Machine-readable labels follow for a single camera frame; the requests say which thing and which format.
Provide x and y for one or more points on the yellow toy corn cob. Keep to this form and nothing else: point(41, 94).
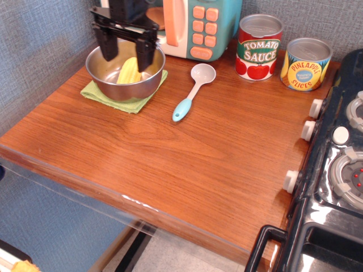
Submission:
point(129, 72)

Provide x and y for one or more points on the grey stove burner rear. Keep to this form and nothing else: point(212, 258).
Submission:
point(351, 111)

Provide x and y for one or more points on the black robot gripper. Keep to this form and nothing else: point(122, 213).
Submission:
point(126, 20)

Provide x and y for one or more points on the white stove knob middle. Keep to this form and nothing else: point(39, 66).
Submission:
point(308, 130)

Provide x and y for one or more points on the grey stove burner front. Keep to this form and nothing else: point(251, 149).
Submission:
point(345, 176)

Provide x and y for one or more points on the white stove knob front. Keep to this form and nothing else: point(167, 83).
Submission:
point(290, 181)

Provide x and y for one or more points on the tomato sauce can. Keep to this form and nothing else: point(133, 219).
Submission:
point(259, 41)

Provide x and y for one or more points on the teal toy microwave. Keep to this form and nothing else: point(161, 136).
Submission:
point(196, 30)

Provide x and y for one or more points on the pineapple slices can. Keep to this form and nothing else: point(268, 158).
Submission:
point(305, 64)

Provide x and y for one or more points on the black oven door handle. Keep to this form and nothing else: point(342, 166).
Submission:
point(266, 233)

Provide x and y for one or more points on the stainless steel bowl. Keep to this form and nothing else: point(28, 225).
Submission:
point(105, 73)

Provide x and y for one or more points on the white spoon with teal handle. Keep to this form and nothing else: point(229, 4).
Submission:
point(202, 74)

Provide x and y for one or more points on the grey stove burner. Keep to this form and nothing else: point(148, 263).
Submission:
point(351, 111)
point(345, 176)

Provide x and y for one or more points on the white round stove button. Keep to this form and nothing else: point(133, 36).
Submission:
point(340, 135)

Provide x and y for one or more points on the black toy stove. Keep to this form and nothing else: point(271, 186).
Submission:
point(324, 231)

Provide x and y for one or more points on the white stove knob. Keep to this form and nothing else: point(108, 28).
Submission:
point(308, 130)
point(290, 181)
point(315, 108)

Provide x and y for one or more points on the white stove knob rear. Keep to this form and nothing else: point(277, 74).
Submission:
point(315, 108)

